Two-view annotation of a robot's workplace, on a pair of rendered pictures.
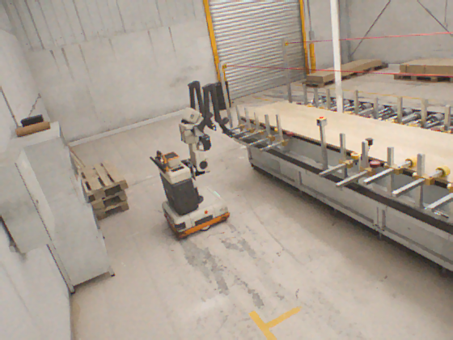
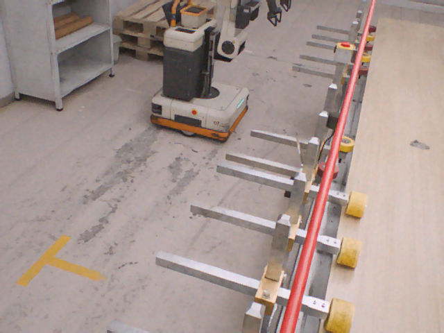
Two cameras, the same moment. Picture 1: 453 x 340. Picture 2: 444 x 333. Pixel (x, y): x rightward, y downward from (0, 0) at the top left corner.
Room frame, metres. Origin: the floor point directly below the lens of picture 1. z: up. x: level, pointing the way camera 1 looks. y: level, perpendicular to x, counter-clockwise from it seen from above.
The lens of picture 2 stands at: (1.03, -1.79, 1.85)
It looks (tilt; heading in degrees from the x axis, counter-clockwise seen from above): 33 degrees down; 37
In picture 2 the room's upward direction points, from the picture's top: 6 degrees clockwise
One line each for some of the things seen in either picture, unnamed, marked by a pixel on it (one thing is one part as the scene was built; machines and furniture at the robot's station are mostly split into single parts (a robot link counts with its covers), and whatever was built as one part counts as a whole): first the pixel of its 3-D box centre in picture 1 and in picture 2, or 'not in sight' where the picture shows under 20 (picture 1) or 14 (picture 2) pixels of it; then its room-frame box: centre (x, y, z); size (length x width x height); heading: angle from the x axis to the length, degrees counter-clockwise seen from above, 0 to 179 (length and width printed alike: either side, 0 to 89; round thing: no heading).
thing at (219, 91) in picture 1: (220, 95); not in sight; (9.60, -0.20, 0.36); 0.59 x 0.58 x 0.73; 22
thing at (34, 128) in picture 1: (33, 129); not in sight; (3.36, 1.81, 1.59); 0.30 x 0.08 x 0.08; 112
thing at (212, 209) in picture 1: (194, 209); (201, 105); (3.71, 0.51, 0.16); 0.67 x 0.64 x 0.25; 112
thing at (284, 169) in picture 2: (357, 176); (277, 168); (2.43, -1.02, 0.84); 0.43 x 0.03 x 0.04; 112
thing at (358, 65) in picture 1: (344, 70); not in sight; (10.52, -4.14, 0.23); 2.41 x 0.77 x 0.17; 113
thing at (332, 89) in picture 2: (343, 158); (321, 134); (2.75, -1.03, 0.89); 0.04 x 0.04 x 0.48; 22
